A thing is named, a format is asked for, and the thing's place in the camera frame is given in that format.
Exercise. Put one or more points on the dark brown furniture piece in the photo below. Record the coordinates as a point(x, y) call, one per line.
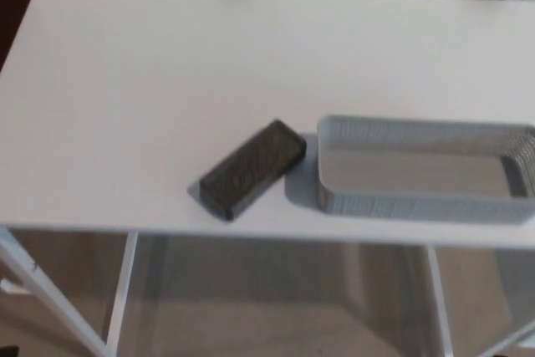
point(10, 6)

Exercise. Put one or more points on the white metal desk leg frame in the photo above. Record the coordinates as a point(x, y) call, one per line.
point(439, 298)
point(123, 290)

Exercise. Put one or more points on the grey plastic mesh basket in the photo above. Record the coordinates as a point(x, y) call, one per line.
point(363, 206)

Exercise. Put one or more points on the dark felt board eraser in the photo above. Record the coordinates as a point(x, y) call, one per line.
point(251, 169)

